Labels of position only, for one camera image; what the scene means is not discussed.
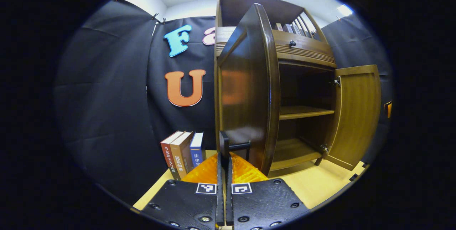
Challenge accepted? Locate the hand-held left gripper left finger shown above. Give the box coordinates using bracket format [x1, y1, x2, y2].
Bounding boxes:
[141, 152, 226, 230]

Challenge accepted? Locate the small ceiling light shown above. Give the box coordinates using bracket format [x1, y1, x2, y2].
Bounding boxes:
[337, 4, 354, 17]

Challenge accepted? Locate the brown book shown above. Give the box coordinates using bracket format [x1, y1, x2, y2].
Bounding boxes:
[170, 132, 195, 180]

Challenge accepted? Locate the red book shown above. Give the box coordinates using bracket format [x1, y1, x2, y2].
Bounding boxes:
[160, 131, 184, 180]

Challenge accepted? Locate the wooden shoe cabinet door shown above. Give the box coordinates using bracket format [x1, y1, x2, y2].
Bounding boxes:
[322, 65, 382, 171]
[217, 3, 281, 178]

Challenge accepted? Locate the blue book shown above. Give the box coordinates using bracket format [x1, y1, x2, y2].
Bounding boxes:
[190, 132, 207, 168]

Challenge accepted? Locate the wooden double-door shoe cabinet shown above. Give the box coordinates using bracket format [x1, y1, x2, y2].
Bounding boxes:
[214, 0, 382, 179]

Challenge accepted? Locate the wooden drawer with black knob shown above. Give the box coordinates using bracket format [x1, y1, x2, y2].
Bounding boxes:
[216, 27, 337, 68]

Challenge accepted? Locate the black backdrop cloth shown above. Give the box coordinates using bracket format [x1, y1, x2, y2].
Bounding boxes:
[53, 0, 394, 205]

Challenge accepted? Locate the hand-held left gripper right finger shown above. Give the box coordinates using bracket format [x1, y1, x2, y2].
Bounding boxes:
[225, 152, 310, 230]

